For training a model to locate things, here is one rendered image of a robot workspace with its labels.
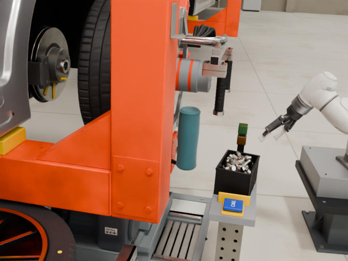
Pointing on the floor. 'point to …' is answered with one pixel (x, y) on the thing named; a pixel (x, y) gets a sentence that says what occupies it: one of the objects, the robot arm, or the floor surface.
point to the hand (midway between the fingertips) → (269, 136)
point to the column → (228, 242)
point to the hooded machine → (251, 5)
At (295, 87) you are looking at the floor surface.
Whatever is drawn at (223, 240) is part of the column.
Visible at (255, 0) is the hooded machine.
